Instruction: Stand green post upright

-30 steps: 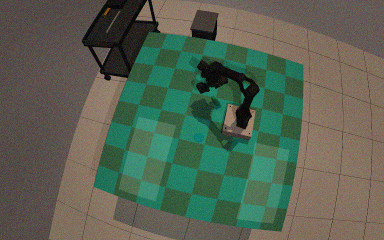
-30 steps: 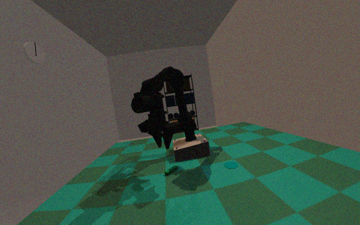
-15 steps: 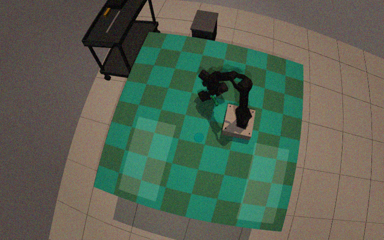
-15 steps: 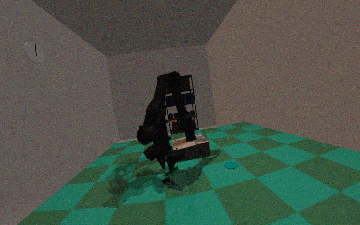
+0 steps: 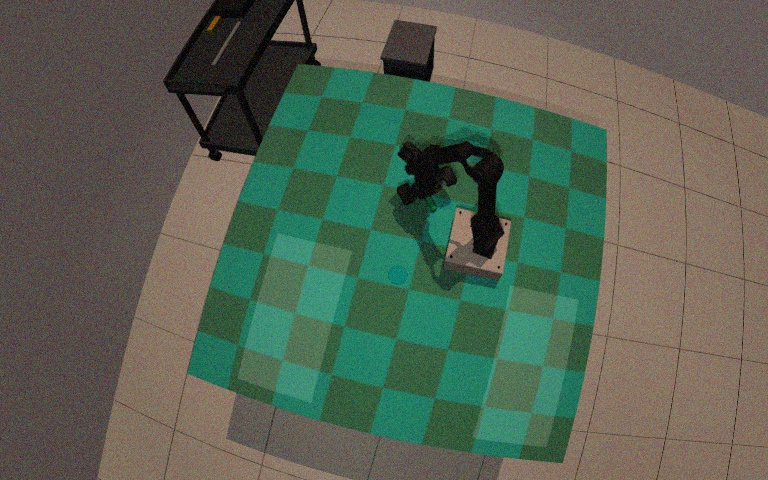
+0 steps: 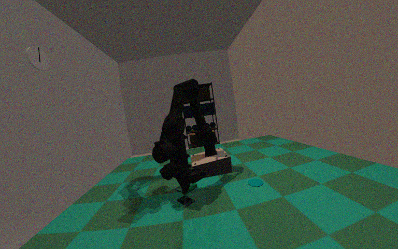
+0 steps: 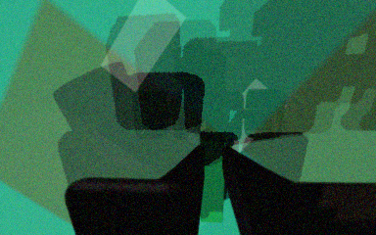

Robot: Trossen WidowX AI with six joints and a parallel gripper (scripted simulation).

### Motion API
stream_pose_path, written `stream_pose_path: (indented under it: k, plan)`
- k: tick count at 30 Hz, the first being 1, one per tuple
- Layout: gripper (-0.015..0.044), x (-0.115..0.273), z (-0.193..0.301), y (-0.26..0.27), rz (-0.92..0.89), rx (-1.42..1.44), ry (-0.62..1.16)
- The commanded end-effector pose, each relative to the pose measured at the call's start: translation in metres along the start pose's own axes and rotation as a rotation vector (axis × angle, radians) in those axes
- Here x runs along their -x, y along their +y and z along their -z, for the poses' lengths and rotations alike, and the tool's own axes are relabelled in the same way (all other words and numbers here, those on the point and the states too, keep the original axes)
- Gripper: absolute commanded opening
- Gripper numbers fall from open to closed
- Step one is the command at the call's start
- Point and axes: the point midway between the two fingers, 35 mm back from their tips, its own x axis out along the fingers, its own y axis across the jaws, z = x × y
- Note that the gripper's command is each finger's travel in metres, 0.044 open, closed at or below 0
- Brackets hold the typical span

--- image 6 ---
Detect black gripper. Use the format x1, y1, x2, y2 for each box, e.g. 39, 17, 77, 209
170, 153, 205, 192

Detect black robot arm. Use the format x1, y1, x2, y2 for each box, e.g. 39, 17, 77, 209
152, 79, 218, 180

